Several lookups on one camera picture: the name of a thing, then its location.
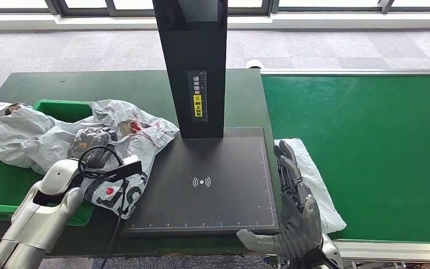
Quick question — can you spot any grey parcel with black ring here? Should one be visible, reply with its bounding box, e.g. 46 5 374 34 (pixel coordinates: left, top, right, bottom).
72 99 181 220

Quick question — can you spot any green conveyor belt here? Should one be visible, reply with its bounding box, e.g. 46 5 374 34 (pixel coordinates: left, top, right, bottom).
261 74 430 244

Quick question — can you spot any aluminium conveyor frame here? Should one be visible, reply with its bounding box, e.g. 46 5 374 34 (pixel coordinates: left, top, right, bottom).
260 68 430 265

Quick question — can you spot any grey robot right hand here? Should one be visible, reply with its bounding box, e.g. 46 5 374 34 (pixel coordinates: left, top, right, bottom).
236 140 324 261

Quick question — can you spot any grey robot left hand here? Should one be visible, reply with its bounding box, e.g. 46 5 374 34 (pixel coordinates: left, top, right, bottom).
68 127 122 170

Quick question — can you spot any green plastic crate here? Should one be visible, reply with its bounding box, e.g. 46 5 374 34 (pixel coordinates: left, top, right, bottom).
0 99 96 228

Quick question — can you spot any white window sill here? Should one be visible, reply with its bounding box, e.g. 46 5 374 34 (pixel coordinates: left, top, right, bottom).
0 12 430 32

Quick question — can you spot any grey parcel with red logo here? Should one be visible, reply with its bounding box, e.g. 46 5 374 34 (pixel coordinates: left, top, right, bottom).
274 138 348 235

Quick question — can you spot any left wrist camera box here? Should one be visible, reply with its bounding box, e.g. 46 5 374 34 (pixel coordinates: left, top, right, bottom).
105 155 144 183

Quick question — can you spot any black inbound scanning machine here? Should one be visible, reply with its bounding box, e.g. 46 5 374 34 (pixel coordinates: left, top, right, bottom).
121 0 279 238

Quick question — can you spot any grey parcel with red print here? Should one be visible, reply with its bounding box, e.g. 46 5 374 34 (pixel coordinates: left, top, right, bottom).
0 103 58 170

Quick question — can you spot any black and yellow machine label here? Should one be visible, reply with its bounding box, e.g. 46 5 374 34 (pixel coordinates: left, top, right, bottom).
186 70 209 124

